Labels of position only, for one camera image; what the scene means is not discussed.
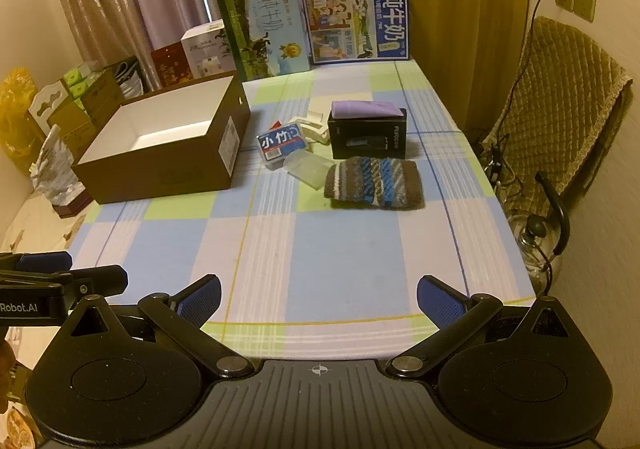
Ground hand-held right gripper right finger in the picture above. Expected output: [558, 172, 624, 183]
[385, 274, 583, 382]

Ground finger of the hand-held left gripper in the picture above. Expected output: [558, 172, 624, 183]
[0, 265, 129, 301]
[0, 251, 74, 275]

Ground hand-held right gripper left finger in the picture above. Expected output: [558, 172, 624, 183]
[60, 273, 256, 380]

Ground brown cardboard box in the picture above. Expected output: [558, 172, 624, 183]
[71, 71, 252, 204]

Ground striped knitted cloth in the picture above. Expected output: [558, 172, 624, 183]
[324, 156, 426, 210]

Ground translucent plastic container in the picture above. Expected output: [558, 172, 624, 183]
[283, 150, 333, 188]

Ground black product box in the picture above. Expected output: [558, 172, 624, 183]
[327, 109, 408, 160]

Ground blue tissue packet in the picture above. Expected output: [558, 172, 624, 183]
[256, 125, 311, 168]

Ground cream plastic holder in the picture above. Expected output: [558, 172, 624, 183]
[291, 99, 333, 146]

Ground purple pouch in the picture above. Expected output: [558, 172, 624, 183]
[331, 100, 401, 120]

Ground crinkled clear plastic bag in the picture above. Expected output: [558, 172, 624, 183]
[30, 126, 83, 204]

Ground glass kettle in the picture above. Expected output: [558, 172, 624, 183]
[507, 172, 571, 297]

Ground white carved chair back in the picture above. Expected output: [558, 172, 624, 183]
[27, 81, 68, 132]

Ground yellow plastic bag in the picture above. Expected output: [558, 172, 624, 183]
[0, 68, 38, 174]

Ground plain cardboard boxes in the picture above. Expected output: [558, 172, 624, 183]
[47, 71, 123, 164]

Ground green tissue packs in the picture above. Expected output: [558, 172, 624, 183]
[62, 64, 103, 102]

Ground striped paper bag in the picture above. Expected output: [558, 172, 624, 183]
[105, 58, 146, 97]

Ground red gift box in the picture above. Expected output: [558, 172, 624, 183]
[151, 43, 193, 90]

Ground quilted brown chair cover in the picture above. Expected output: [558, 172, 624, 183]
[482, 16, 633, 202]

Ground white appliance box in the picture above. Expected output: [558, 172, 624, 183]
[180, 20, 236, 80]

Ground green milk carton box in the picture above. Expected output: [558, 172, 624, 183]
[216, 0, 311, 82]

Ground blue milk carton box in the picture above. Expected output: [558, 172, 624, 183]
[301, 0, 412, 66]

